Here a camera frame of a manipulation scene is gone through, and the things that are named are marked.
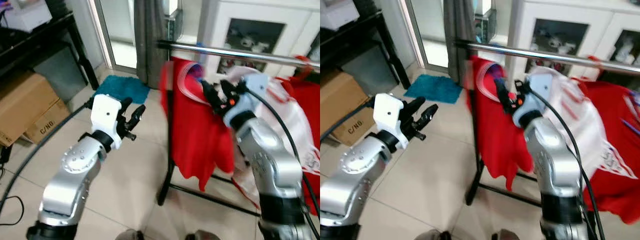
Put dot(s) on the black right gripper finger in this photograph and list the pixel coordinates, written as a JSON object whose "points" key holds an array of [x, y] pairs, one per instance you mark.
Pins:
{"points": [[212, 99], [227, 88], [503, 97], [521, 87]]}

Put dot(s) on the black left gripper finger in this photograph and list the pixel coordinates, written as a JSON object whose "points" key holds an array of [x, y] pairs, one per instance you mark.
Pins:
{"points": [[414, 105], [427, 117], [136, 116], [126, 103]]}

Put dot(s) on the white shirt with pennant print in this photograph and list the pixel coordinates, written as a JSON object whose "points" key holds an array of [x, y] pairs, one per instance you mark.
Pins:
{"points": [[287, 112], [590, 125]]}

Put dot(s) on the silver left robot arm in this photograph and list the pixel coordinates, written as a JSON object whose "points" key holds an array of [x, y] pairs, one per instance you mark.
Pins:
{"points": [[357, 170], [70, 170]]}

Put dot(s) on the blue plastic hanger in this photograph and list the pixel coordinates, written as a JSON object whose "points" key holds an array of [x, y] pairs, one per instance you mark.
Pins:
{"points": [[199, 72]]}

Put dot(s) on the teal floor mat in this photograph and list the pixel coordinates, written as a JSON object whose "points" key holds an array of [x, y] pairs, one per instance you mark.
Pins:
{"points": [[432, 89], [122, 89]]}

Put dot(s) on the metal clothes rack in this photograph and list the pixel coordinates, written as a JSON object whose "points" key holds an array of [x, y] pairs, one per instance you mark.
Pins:
{"points": [[225, 51], [525, 51]]}

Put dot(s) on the red shirt with white collar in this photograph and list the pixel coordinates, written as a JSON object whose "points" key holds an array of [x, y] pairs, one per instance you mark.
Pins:
{"points": [[495, 135], [195, 135]]}

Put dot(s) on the cardboard box with black print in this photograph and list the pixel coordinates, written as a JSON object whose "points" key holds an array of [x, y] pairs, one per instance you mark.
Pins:
{"points": [[357, 127], [50, 125]]}

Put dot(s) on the grey panel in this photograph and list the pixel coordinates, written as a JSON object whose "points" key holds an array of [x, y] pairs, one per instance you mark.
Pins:
{"points": [[62, 75], [372, 70]]}

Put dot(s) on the grey curtain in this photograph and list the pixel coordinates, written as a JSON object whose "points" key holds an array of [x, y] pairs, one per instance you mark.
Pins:
{"points": [[457, 30], [150, 45]]}

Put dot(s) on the white glass-door cabinet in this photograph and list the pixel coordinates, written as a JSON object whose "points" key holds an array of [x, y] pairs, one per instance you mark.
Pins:
{"points": [[215, 20], [520, 20]]}

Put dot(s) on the glass sliding door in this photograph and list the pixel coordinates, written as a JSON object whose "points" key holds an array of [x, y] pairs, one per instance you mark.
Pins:
{"points": [[122, 25], [432, 25]]}

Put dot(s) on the plain red shirt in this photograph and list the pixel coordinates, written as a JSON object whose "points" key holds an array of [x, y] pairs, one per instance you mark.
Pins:
{"points": [[615, 200], [310, 97]]}

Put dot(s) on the black shelf table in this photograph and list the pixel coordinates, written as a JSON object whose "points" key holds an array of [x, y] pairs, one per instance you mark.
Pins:
{"points": [[30, 45], [350, 40]]}

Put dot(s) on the white box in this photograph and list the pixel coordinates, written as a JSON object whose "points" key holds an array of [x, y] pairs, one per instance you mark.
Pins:
{"points": [[337, 15], [27, 17]]}

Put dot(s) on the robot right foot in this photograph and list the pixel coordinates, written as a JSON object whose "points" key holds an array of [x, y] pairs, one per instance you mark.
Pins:
{"points": [[202, 235], [507, 235]]}

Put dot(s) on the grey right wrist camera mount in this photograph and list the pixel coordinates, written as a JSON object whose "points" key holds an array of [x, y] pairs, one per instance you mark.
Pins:
{"points": [[537, 92], [252, 92]]}

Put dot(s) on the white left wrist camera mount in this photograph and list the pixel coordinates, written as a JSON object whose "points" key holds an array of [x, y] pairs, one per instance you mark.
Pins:
{"points": [[387, 112], [105, 112]]}

